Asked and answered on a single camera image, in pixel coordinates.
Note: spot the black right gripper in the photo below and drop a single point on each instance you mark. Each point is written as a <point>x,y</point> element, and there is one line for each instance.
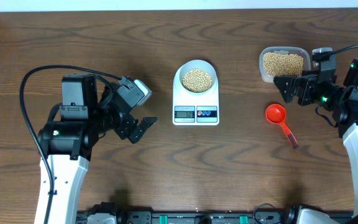
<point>306,84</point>

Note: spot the white kitchen scale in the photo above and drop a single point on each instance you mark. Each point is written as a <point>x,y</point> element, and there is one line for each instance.
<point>194,109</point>

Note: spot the soybeans in bowl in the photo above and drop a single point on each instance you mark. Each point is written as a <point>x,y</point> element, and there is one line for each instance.
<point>197,80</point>

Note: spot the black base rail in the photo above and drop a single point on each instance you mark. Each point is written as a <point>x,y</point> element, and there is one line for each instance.
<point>108,212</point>

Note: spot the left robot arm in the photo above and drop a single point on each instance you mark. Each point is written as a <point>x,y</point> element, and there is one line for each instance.
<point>91,106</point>

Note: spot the clear container of soybeans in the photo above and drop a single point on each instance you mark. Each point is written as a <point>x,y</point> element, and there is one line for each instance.
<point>276,61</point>

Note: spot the grey bowl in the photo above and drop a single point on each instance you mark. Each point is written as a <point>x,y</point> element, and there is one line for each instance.
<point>201,64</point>

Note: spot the red measuring scoop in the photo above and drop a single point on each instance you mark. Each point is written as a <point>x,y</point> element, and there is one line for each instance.
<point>276,114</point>

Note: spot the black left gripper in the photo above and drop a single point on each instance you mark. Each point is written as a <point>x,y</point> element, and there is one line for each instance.
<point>124,127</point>

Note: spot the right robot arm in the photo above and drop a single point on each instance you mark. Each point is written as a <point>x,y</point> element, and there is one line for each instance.
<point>342,101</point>

